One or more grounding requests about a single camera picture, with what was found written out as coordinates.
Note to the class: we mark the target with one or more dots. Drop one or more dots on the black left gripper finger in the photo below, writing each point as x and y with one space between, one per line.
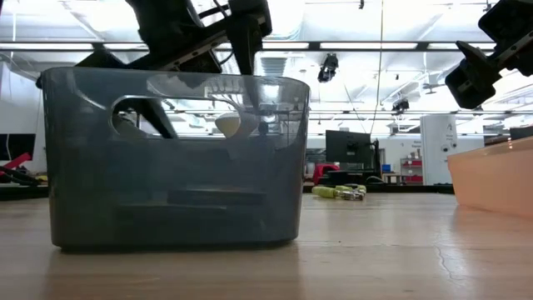
250 21
154 112

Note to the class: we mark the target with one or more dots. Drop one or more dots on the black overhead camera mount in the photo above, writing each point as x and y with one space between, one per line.
329 66

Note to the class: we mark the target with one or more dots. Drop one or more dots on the black ceiling camera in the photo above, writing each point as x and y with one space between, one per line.
401 105

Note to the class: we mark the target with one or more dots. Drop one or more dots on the red background object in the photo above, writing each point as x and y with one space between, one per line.
327 171

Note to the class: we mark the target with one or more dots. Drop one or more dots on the person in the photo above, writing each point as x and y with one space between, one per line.
263 128

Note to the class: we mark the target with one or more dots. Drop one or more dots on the orange translucent plastic bin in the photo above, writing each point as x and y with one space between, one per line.
495 179

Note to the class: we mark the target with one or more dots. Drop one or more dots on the grey translucent plastic bin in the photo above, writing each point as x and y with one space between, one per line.
166 175

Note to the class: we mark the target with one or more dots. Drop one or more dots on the red bar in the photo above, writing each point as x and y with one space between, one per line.
16 161

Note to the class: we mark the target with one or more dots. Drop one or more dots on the black wall screen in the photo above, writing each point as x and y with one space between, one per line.
18 146

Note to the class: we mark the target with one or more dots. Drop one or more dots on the black monitor on stand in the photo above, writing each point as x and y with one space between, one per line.
347 150

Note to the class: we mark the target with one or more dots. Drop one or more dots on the red shelf rack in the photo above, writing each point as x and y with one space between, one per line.
412 177

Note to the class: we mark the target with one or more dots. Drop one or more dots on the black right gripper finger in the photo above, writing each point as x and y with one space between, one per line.
472 81
512 18

